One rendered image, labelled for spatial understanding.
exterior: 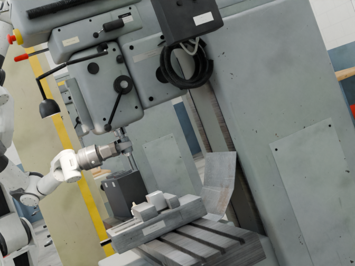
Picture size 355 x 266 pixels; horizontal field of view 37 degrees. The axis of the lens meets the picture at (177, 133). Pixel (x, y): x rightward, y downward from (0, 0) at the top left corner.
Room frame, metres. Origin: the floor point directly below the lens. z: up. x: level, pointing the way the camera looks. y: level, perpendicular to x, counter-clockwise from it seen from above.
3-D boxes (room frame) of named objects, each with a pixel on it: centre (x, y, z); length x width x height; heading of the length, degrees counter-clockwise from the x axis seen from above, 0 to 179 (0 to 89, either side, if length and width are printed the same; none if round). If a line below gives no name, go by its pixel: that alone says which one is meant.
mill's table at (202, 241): (2.01, 0.20, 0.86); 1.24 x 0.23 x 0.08; 19
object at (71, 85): (2.01, 0.31, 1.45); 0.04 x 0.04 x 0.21; 19
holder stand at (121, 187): (2.47, 0.33, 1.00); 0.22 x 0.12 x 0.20; 28
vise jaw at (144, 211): (1.89, 0.21, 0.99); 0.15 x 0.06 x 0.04; 16
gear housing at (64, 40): (2.06, 0.17, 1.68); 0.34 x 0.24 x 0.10; 109
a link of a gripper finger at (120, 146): (2.02, 0.21, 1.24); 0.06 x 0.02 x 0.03; 90
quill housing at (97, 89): (2.05, 0.20, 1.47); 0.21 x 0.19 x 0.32; 19
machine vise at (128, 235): (1.90, 0.19, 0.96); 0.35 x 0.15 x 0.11; 106
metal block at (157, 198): (1.90, 0.16, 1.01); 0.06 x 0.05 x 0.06; 16
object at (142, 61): (2.11, 0.02, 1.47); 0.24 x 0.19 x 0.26; 19
